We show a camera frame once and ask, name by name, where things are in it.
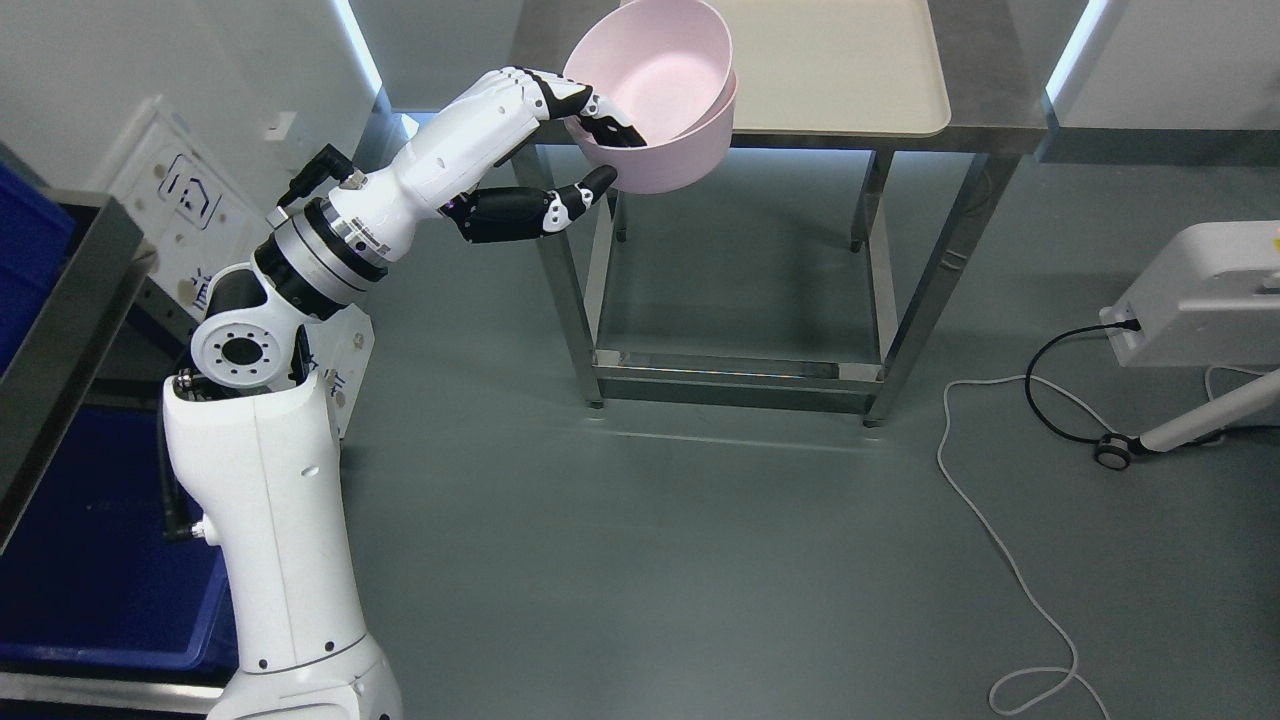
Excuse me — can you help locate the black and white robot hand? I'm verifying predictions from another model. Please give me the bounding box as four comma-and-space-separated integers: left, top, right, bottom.
328, 67, 646, 263

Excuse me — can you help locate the pink bowl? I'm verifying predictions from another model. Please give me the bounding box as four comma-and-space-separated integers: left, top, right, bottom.
562, 1, 733, 146
566, 70, 739, 195

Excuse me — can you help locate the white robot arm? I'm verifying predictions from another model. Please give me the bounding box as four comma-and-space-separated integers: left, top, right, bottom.
161, 145, 404, 719

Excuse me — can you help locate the cream plastic tray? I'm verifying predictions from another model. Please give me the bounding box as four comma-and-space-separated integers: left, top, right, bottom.
712, 1, 954, 138

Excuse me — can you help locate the left blue storage bin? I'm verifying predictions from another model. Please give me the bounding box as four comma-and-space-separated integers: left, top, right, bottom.
1, 169, 237, 673

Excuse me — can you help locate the white stand leg with caster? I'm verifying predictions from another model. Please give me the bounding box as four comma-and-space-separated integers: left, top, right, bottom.
1092, 365, 1279, 470

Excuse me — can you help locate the white machine housing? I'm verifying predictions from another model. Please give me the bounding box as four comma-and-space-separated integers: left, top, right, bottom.
1100, 220, 1279, 366

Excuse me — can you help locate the white wall socket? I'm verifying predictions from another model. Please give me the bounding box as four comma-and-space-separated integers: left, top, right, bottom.
262, 111, 298, 143

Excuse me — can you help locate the steel shelf rail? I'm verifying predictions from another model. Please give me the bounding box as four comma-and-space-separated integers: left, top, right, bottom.
1, 190, 156, 547

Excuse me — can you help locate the white floor cable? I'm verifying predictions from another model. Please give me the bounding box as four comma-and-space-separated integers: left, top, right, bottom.
936, 366, 1280, 717

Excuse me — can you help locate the steel table frame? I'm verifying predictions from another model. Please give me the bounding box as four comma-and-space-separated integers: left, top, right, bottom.
529, 1, 1048, 428

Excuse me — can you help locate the black power cable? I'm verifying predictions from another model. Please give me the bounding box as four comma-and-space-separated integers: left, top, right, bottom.
1024, 318, 1143, 445

